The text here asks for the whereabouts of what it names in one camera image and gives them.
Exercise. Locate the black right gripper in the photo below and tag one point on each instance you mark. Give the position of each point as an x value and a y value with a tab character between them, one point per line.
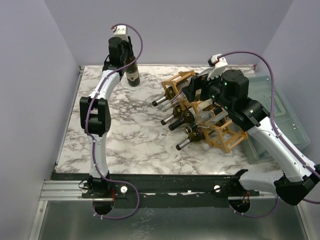
196	85

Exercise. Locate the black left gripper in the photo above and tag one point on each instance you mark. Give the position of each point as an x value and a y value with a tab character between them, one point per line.
126	44

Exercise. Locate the round clear glass bottle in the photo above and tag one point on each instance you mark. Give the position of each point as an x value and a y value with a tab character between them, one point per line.
178	81

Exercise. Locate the green bottle Primitivo label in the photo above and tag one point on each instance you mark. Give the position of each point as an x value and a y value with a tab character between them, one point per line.
168	95

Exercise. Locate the olive wine bottle brown label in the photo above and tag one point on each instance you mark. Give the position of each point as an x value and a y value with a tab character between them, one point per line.
176	114

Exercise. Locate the dark green bottle Masini label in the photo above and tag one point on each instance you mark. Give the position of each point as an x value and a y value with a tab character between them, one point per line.
132	72

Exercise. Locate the green wine bottle cream label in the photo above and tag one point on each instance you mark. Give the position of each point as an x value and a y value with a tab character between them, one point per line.
188	116

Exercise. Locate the square clear liquor bottle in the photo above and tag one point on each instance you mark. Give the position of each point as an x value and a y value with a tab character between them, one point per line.
206	120

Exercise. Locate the green wine bottle white label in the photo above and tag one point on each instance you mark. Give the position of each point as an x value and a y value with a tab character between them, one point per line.
193	137

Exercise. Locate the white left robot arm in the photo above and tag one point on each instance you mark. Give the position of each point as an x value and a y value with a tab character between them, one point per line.
95	117

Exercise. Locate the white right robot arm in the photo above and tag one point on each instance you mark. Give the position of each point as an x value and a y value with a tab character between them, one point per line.
299	174

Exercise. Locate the wooden wine rack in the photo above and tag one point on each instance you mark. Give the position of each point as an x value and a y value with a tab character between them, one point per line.
219	135

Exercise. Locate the translucent plastic storage box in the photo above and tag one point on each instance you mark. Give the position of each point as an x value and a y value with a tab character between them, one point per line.
284	116

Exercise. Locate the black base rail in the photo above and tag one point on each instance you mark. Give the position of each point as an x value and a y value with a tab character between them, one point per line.
127	191

